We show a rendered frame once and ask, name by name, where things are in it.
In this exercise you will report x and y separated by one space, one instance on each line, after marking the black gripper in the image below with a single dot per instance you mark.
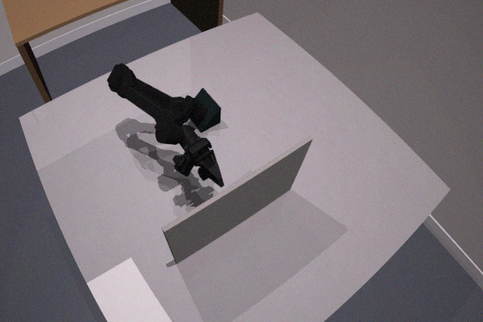
204 158

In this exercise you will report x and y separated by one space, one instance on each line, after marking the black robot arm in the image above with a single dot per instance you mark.
169 112

